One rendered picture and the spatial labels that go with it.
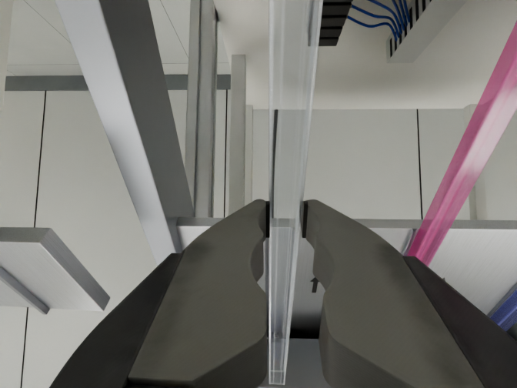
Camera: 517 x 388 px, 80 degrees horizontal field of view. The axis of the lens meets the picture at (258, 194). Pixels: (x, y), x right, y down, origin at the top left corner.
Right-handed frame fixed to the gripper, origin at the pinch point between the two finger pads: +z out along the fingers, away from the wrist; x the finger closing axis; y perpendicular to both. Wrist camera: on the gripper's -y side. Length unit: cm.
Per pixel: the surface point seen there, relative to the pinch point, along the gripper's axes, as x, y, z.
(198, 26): -12.5, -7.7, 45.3
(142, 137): -7.9, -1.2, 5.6
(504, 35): 42, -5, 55
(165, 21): -52, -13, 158
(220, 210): -32, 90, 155
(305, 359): 2.8, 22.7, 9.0
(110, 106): -9.0, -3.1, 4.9
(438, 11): 23.0, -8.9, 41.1
